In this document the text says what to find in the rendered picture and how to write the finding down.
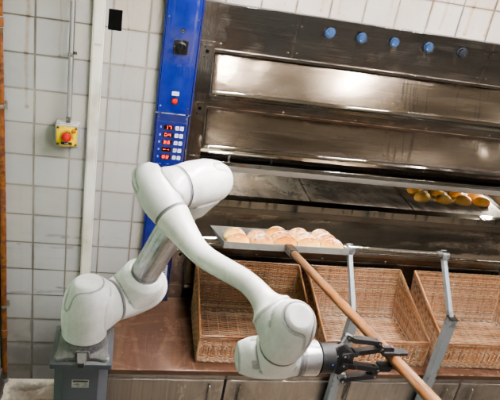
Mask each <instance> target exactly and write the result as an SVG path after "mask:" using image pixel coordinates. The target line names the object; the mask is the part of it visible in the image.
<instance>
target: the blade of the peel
mask: <svg viewBox="0 0 500 400"><path fill-rule="evenodd" d="M211 228H212V230H213V231H214V233H215V235H216V236H217V238H218V240H219V241H220V243H221V245H222V247H223V248H235V249H250V250H264V251H279V252H284V248H285V245H282V244H256V243H250V242H249V243H242V242H228V241H225V240H224V238H223V234H224V232H225V231H226V230H227V229H231V228H238V229H241V230H243V231H244V233H245V235H246V236H247V235H248V233H249V232H251V231H252V230H254V228H242V227H229V226H217V225H211ZM260 230H263V231H264V232H266V231H267V229H260ZM294 246H295V247H296V249H297V250H298V252H306V253H321V254H335V255H349V250H350V249H349V248H347V247H345V246H343V247H344V248H323V247H321V246H320V247H310V246H296V245H294Z"/></svg>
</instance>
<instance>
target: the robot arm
mask: <svg viewBox="0 0 500 400"><path fill-rule="evenodd" d="M132 185H133V191H134V193H135V195H136V197H137V200H138V202H139V203H140V205H141V207H142V209H143V210H144V212H145V213H146V214H147V215H148V217H149V218H150V219H151V220H152V221H153V222H154V223H155V225H156V226H155V228H154V229H153V230H152V233H151V234H150V236H149V238H148V240H147V241H146V243H145V245H144V247H143V248H142V250H141V252H140V254H139V256H138V257H137V258H136V259H132V260H130V261H129V262H128V263H127V264H126V265H125V266H124V267H123V268H122V269H121V270H120V271H118V272H117V273H116V274H115V275H114V276H113V277H111V278H109V279H105V278H104V277H102V276H100V275H97V274H83V275H80V276H78V277H76V278H74V279H73V280H72V281H71V282H70V284H69V285H68V287H67V289H66V291H65V294H64V297H63V302H62V309H61V326H60V339H59V344H58V348H57V352H56V354H55V355H54V360H55V361H56V362H64V361H77V368H84V366H85V363H86V361H96V362H100V363H107V362H108V361H109V354H108V341H109V335H110V333H111V327H112V326H113V325H115V324H116V323H117V322H118V321H120V320H123V319H126V318H129V317H133V316H135V315H138V314H139V313H143V312H144V311H146V310H150V309H151V308H152V307H154V306H156V305H158V304H159V303H160V302H161V301H162V299H163V298H164V296H165V294H166V293H167V278H166V276H165V274H164V273H163V270H164V268H165V267H166V266H167V264H168V262H169V261H170V259H171V257H172V256H173V255H174V253H175V251H176V249H177V248H179V249H180V250H181V251H182V252H183V253H184V254H185V255H186V256H187V257H188V258H189V259H190V260H191V261H192V262H193V263H194V264H196V265H197V266H198V267H200V268H201V269H202V270H204V271H206V272H208V273H209V274H211V275H213V276H215V277H216V278H218V279H220V280H222V281H223V282H225V283H228V284H229V285H230V286H232V287H235V288H236V289H238V290H239V291H240V292H241V293H242V294H244V296H245V297H246V298H247V299H248V300H249V301H250V303H251V305H252V308H253V310H254V318H253V321H252V322H253V323H254V326H255V327H256V331H257V333H258V335H257V336H251V337H246V338H244V339H242V340H239V341H238V342H237V345H236V348H235V353H234V363H235V366H236V369H237V371H238V373H239V374H241V375H245V376H248V377H250V378H254V379H286V378H289V377H293V376H298V377H301V376H317V375H318V374H319V373H320V374H331V373H335V374H337V378H338V380H339V381H340V383H341V384H344V383H347V382H349V381H359V380H368V379H376V378H377V374H378V373H379V372H390V371H391V369H392V370H395V369H394V367H393V366H392V365H391V364H390V363H389V362H388V361H376V364H377V365H376V364H374V363H364V362H359V361H354V360H353V359H354V357H358V356H364V355H370V354H376V353H381V354H382V356H408V352H407V351H406V350H405V349H404V348H394V347H393V346H391V345H382V344H383V343H382V342H381V341H380V340H379V339H378V338H374V337H362V336H354V335H352V334H350V333H344V339H343V340H342V341H340V342H337V343H318V341H317V340H313V338H314V335H315V333H316V328H317V321H316V317H315V314H314V312H313V310H312V309H311V308H310V306H308V305H307V304H306V303H304V302H302V301H300V300H297V299H291V298H289V296H288V295H281V294H277V293H275V292H274V291H273V290H272V289H271V288H270V287H269V286H268V285H267V284H266V283H265V282H264V281H263V280H262V279H261V278H260V277H258V276H257V275H256V274H254V273H253V272H251V271H249V270H248V269H247V268H245V267H243V266H241V265H239V264H238V263H236V262H235V261H233V260H231V259H230V258H228V257H226V256H224V255H222V254H221V253H220V252H217V251H216V250H214V249H213V248H211V247H210V246H209V245H208V244H207V243H206V242H205V240H204V239H203V237H202V235H201V233H200V232H199V231H198V228H197V226H196V224H195V223H194V221H195V220H196V219H197V218H200V217H202V216H204V215H205V214H206V213H207V212H208V211H209V210H210V209H212V208H213V207H214V206H215V205H217V204H218V203H219V202H220V201H221V200H222V199H224V198H225V197H226V196H227V195H228V194H229V192H230V191H231V190H232V188H233V174H232V172H231V170H230V169H229V167H228V166H226V165H225V164H223V163H222V162H221V161H218V160H212V159H200V160H190V161H186V162H183V163H179V164H177V165H174V166H167V167H160V166H159V164H157V163H151V162H147V163H141V164H140V165H138V166H137V167H136V168H135V169H134V170H133V173H132ZM351 343H354V344H366V345H369V346H363V347H356V348H355V347H349V346H347V345H346V344H351ZM348 369H352V370H355V369H357V370H362V371H355V372H347V373H344V372H345V371H347V370H348Z"/></svg>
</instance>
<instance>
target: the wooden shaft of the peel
mask: <svg viewBox="0 0 500 400"><path fill-rule="evenodd" d="M290 255H291V256H292V257H293V259H294V260H295V261H296V262H297V263H298V264H299V265H300V266H301V267H302V269H303V270H304V271H305V272H306V273H307V274H308V275H309V276H310V277H311V279H312V280H313V281H314V282H315V283H316V284H317V285H318V286H319V287H320V288H321V289H322V290H323V291H324V292H325V293H326V294H327V295H328V296H329V298H330V299H331V300H332V301H333V302H334V303H335V304H336V305H337V306H338V307H339V309H340V310H341V311H342V312H343V313H344V314H345V315H346V316H347V317H348V319H349V320H350V321H351V322H352V323H353V324H354V325H355V326H356V327H357V329H358V330H359V331H360V332H361V333H362V334H363V335H364V336H366V337H374V338H378V339H379V340H380V341H381V342H382V343H383V344H382V345H388V344H387V343H386V342H385V341H384V340H383V339H382V338H381V337H380V336H379V335H378V334H377V333H376V332H375V331H374V330H373V329H372V328H371V326H370V325H369V324H368V323H367V322H366V321H365V320H364V319H363V318H362V317H361V316H360V315H359V314H358V313H357V312H356V311H355V310H354V309H353V308H352V307H351V306H350V305H349V304H348V303H347V302H346V301H345V300H344V299H343V298H342V297H341V296H340V295H339V294H338V293H337V292H336V291H335V290H334V289H333V288H332V287H331V286H330V285H329V284H328V283H327V282H326V281H325V280H324V279H323V278H322V277H321V276H320V275H319V274H318V273H317V272H316V271H315V270H314V269H313V268H312V267H311V266H310V265H309V264H308V262H307V261H306V260H305V259H304V258H303V257H302V256H301V255H300V254H299V253H298V252H297V251H293V252H291V254H290ZM384 357H385V359H386V360H387V361H388V362H389V363H390V364H391V365H392V366H393V367H394V369H395V370H396V371H397V372H398V373H399V374H400V375H401V376H402V377H403V378H404V380H405V381H407V382H408V384H409V385H411V386H412V388H413V389H414V390H415V391H416V392H417V393H418V394H419V395H420V396H421V398H422V399H423V400H441V399H440V398H439V397H438V396H437V395H436V394H435V393H434V392H433V390H432V389H431V388H430V387H429V386H428V385H427V384H426V383H425V382H424V381H423V380H422V379H421V378H420V377H419V376H418V375H417V374H416V373H415V372H414V371H413V370H412V369H411V368H410V367H409V366H408V365H407V364H406V363H405V362H404V361H403V360H402V358H401V357H400V356H384Z"/></svg>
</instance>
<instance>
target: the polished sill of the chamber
mask: <svg viewBox="0 0 500 400"><path fill-rule="evenodd" d="M215 206H227V207H237V208H248V209H258V210H278V211H289V212H299V213H319V214H330V215H341V216H351V217H371V218H382V219H392V220H403V221H423V222H433V223H444V224H454V225H474V226H485V227H495V228H500V217H492V216H483V215H473V214H463V213H444V212H434V211H424V210H405V209H395V208H385V207H375V206H357V205H346V204H336V203H327V202H307V201H298V200H288V199H277V198H259V197H249V196H239V195H229V194H228V195H227V196H226V197H225V198H224V199H222V200H221V201H220V202H219V203H218V204H217V205H215Z"/></svg>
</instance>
